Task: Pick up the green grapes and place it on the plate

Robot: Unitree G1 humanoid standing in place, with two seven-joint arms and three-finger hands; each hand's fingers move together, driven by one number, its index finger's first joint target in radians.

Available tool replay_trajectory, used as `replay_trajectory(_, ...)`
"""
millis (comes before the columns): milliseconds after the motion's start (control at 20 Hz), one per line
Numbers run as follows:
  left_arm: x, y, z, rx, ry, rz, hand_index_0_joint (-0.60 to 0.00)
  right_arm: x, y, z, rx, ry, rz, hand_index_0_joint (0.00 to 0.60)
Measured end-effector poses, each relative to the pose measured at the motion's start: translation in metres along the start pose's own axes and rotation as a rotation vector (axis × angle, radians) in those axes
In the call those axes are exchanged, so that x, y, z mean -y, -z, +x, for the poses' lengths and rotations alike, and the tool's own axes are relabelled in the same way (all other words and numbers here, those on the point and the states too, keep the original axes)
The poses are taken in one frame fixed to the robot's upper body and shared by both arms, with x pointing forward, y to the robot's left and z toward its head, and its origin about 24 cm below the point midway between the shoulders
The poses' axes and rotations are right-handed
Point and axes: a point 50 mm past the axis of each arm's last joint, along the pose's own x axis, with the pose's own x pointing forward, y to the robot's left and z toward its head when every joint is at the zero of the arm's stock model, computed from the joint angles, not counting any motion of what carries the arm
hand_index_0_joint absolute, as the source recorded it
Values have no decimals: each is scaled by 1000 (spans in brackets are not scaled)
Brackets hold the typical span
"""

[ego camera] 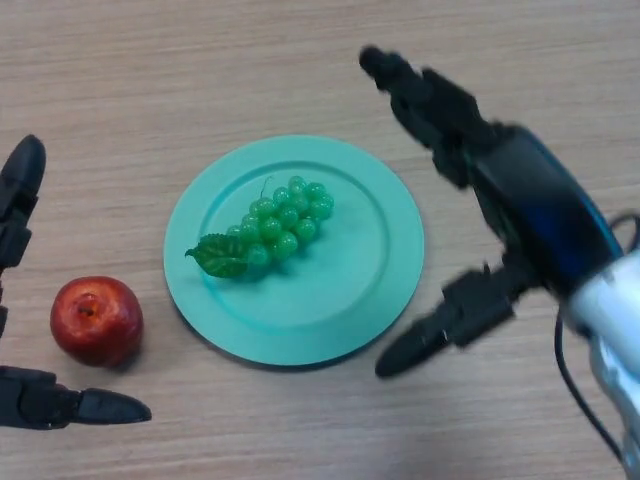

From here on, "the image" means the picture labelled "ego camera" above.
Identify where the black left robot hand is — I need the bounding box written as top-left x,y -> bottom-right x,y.
0,133 -> 153,431

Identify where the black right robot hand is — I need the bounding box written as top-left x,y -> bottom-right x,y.
358,46 -> 626,379

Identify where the green grape bunch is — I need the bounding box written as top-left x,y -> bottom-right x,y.
184,174 -> 336,280

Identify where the teal round plate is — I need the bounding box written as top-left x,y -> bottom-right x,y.
163,133 -> 426,366

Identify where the red apple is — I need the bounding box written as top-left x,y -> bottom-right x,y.
49,276 -> 145,369

